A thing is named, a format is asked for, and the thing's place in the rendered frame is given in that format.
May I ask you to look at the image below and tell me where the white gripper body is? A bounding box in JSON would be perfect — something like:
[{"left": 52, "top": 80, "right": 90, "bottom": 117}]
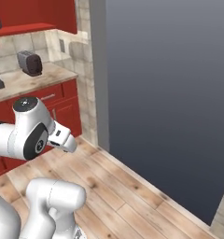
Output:
[{"left": 62, "top": 134, "right": 78, "bottom": 154}]

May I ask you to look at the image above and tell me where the narrow red drawer front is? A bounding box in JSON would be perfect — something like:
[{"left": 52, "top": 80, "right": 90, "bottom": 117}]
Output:
[{"left": 61, "top": 78, "right": 78, "bottom": 99}]

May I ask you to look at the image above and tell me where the wide red drawer front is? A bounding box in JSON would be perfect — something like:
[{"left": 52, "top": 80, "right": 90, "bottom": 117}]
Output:
[{"left": 8, "top": 83, "right": 64, "bottom": 108}]

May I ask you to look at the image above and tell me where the grey and black toaster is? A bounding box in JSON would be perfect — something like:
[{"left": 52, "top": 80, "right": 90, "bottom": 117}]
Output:
[{"left": 17, "top": 49, "right": 44, "bottom": 77}]

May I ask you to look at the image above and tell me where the large grey fridge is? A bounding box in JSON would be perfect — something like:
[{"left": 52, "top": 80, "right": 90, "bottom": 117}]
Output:
[{"left": 88, "top": 0, "right": 224, "bottom": 226}]

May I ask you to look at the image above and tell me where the silver drawer handle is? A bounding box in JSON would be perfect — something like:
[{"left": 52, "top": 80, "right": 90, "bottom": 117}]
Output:
[{"left": 40, "top": 93, "right": 56, "bottom": 102}]

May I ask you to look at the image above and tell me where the grey wall socket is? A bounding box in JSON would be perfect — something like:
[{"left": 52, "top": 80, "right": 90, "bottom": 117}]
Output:
[{"left": 59, "top": 38, "right": 66, "bottom": 54}]

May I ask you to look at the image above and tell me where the red wall cabinet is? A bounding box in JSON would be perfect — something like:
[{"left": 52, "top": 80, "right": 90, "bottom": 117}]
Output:
[{"left": 0, "top": 0, "right": 78, "bottom": 37}]

